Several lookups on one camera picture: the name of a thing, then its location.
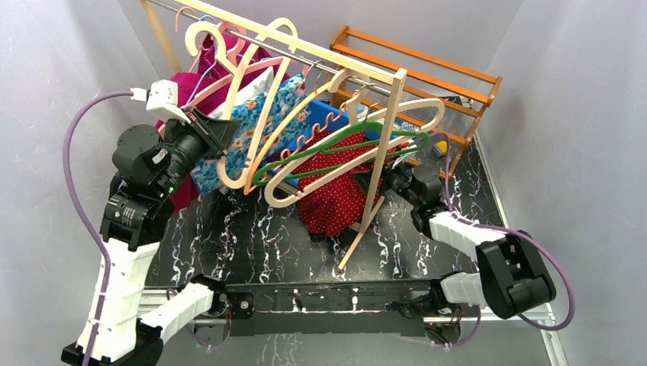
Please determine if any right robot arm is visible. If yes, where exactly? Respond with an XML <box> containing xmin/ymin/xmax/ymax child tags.
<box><xmin>379</xmin><ymin>163</ymin><xmax>556</xmax><ymax>319</ymax></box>

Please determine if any green velvet hanger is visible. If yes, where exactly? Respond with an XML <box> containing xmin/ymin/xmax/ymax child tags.
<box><xmin>252</xmin><ymin>120</ymin><xmax>431</xmax><ymax>186</ymax></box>

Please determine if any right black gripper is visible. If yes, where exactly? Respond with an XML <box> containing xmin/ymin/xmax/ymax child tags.
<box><xmin>352</xmin><ymin>155</ymin><xmax>421</xmax><ymax>208</ymax></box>

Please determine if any blue plastic bin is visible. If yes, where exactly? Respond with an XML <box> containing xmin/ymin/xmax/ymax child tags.
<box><xmin>286</xmin><ymin>100</ymin><xmax>380</xmax><ymax>189</ymax></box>

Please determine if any blue floral garment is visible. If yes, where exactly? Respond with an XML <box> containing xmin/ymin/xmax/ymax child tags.
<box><xmin>192</xmin><ymin>76</ymin><xmax>310</xmax><ymax>195</ymax></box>

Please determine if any yellow grey small object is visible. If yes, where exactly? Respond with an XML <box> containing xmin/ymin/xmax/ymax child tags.
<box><xmin>432</xmin><ymin>141</ymin><xmax>449</xmax><ymax>157</ymax></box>

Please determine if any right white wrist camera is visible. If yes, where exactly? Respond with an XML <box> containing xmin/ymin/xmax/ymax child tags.
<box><xmin>391</xmin><ymin>140</ymin><xmax>420</xmax><ymax>168</ymax></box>

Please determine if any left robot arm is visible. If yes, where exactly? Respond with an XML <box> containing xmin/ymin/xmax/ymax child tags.
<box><xmin>61</xmin><ymin>108</ymin><xmax>240</xmax><ymax>365</ymax></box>

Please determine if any cream wooden hanger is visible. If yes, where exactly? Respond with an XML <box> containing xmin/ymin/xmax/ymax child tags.
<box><xmin>263</xmin><ymin>69</ymin><xmax>445</xmax><ymax>207</ymax></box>
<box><xmin>172</xmin><ymin>21</ymin><xmax>309</xmax><ymax>195</ymax></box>

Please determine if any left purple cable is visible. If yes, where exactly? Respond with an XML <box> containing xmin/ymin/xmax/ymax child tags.
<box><xmin>61</xmin><ymin>89</ymin><xmax>135</xmax><ymax>366</ymax></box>

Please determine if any magenta garment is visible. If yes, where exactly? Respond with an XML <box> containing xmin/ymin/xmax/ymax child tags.
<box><xmin>171</xmin><ymin>36</ymin><xmax>272</xmax><ymax>215</ymax></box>

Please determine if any orange wooden shoe rack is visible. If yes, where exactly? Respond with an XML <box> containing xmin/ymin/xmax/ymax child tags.
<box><xmin>330</xmin><ymin>26</ymin><xmax>503</xmax><ymax>173</ymax></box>

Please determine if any black base frame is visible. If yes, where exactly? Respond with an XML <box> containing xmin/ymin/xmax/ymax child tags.
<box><xmin>141</xmin><ymin>274</ymin><xmax>486</xmax><ymax>349</ymax></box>

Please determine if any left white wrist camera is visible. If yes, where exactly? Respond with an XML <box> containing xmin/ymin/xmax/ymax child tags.
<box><xmin>129</xmin><ymin>79</ymin><xmax>191</xmax><ymax>124</ymax></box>

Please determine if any wooden clothes rack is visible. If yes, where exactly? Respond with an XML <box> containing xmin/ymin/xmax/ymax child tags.
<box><xmin>139</xmin><ymin>0</ymin><xmax>410</xmax><ymax>272</ymax></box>

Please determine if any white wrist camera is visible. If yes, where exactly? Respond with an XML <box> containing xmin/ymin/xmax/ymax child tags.
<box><xmin>129</xmin><ymin>79</ymin><xmax>191</xmax><ymax>124</ymax></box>
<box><xmin>391</xmin><ymin>140</ymin><xmax>420</xmax><ymax>168</ymax></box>

